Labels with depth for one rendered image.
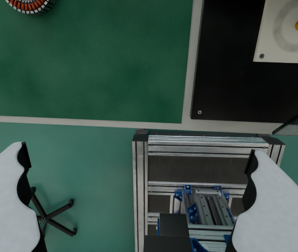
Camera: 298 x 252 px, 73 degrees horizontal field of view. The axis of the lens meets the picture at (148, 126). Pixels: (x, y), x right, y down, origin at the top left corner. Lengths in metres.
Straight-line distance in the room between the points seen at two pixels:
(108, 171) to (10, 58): 1.12
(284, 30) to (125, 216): 1.60
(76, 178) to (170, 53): 1.33
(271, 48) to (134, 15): 0.31
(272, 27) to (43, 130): 1.40
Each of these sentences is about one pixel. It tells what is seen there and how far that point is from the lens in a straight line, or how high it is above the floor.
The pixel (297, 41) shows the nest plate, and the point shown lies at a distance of 0.56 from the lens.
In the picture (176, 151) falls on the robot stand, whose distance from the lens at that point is 1.18.
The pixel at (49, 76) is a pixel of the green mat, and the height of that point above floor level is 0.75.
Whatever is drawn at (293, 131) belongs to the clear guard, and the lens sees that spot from 0.31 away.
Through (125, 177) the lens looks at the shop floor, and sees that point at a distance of 1.56.
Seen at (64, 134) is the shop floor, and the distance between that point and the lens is 1.52.
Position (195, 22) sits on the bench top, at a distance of 0.52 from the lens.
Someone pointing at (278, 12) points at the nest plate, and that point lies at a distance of 0.54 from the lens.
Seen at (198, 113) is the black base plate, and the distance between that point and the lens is 0.52.
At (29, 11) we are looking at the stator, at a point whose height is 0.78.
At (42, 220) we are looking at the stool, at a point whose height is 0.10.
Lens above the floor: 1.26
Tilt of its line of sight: 69 degrees down
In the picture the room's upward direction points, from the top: 173 degrees counter-clockwise
